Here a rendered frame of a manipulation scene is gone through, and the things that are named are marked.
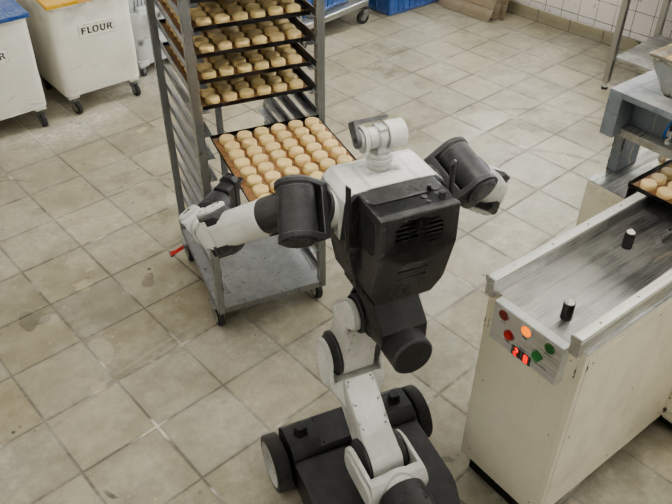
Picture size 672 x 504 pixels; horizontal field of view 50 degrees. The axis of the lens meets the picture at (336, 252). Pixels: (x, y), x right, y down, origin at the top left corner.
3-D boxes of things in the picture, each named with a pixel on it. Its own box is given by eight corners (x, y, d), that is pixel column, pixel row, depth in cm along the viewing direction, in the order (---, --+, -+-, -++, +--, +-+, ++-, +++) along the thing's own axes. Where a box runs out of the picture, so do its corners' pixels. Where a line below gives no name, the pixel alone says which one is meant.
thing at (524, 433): (580, 375, 291) (639, 188, 236) (656, 430, 270) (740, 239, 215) (456, 464, 258) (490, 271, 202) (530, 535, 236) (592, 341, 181)
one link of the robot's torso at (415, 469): (427, 494, 224) (431, 469, 216) (369, 518, 217) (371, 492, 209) (396, 444, 239) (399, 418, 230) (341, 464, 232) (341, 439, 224)
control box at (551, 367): (496, 330, 211) (503, 295, 203) (561, 380, 197) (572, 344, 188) (487, 336, 210) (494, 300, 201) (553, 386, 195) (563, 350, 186)
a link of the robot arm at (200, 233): (201, 253, 199) (209, 262, 180) (183, 220, 196) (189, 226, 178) (235, 234, 201) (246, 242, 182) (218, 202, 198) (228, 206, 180)
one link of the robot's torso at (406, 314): (434, 366, 187) (440, 315, 176) (389, 381, 183) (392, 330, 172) (385, 301, 207) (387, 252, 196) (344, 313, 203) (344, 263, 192)
